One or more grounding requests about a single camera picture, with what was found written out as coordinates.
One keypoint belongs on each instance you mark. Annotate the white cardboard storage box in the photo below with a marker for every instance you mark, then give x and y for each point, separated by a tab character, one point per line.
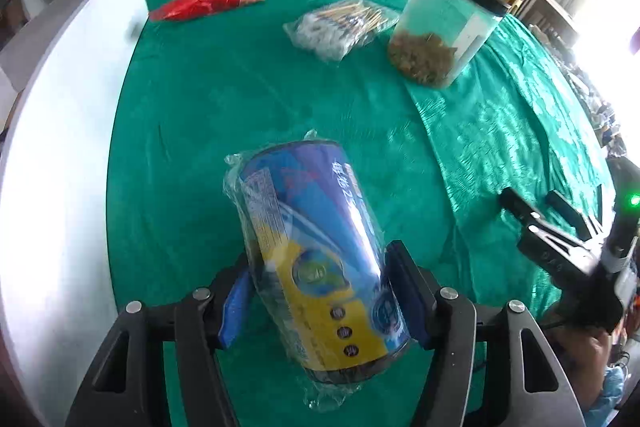
57	299

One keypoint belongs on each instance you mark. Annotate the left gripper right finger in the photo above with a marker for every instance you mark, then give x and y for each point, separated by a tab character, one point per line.
490	366

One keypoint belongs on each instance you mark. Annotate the clear jar black lid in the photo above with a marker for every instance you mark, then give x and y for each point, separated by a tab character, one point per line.
434	40

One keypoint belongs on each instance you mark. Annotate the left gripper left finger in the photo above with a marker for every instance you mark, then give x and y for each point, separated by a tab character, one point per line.
125	382

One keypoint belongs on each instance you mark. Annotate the blue yellow roll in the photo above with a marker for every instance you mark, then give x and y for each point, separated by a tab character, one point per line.
316	258

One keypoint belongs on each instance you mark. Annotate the cotton swab bag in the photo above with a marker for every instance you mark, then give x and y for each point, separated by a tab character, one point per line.
332	31

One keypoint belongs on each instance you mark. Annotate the red foil packet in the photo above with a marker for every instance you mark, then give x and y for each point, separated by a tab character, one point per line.
192	9

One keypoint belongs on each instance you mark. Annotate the green satin tablecloth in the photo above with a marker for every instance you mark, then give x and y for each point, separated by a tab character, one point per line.
430	162

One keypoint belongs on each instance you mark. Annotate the person's right hand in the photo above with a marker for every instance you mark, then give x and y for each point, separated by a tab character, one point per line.
585	356

